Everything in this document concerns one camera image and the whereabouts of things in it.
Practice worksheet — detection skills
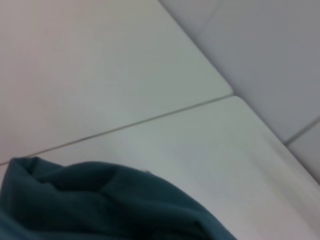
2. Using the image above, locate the teal blue shirt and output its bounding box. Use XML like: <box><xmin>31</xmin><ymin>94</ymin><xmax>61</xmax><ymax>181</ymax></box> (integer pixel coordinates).
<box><xmin>0</xmin><ymin>156</ymin><xmax>238</xmax><ymax>240</ymax></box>

